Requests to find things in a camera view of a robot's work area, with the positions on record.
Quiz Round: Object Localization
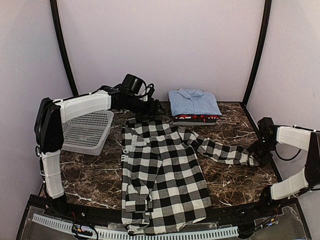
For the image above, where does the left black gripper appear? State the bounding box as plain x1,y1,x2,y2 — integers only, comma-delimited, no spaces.
125,94,167,121

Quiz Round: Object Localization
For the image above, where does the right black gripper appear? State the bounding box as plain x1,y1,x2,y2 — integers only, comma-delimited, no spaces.
247,139,277,168

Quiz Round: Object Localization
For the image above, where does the black white plaid shirt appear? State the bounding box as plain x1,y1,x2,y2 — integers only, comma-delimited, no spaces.
121,118,259,236

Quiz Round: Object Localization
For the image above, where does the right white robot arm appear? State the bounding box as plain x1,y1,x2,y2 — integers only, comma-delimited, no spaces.
249,117,320,217

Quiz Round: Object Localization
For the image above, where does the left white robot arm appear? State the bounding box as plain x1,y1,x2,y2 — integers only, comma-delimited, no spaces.
34,74,165,218

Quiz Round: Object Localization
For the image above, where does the folded light blue shirt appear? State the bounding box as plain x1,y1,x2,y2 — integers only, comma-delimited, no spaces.
168,88,222,116

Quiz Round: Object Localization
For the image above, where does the folded red black shirt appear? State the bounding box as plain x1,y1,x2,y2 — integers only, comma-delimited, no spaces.
172,114,222,123

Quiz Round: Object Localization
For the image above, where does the grey plastic basket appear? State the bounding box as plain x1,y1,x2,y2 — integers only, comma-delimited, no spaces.
62,110,114,156

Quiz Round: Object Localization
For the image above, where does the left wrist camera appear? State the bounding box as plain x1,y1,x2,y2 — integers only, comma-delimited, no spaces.
139,83,155,102

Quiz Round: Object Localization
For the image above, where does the black front rail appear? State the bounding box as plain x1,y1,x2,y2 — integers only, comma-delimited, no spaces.
27,194,298,226

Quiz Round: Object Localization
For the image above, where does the white slotted cable duct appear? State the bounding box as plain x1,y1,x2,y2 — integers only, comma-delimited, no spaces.
32,213,239,240

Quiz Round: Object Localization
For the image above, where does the left black frame post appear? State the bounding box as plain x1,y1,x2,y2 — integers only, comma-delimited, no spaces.
49,0,79,97

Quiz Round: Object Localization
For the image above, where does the black frame post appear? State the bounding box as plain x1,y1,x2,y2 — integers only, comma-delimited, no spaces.
241,0,272,109
49,0,79,97

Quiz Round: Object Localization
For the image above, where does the right black frame post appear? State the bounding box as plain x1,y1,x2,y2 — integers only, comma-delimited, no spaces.
241,0,272,109

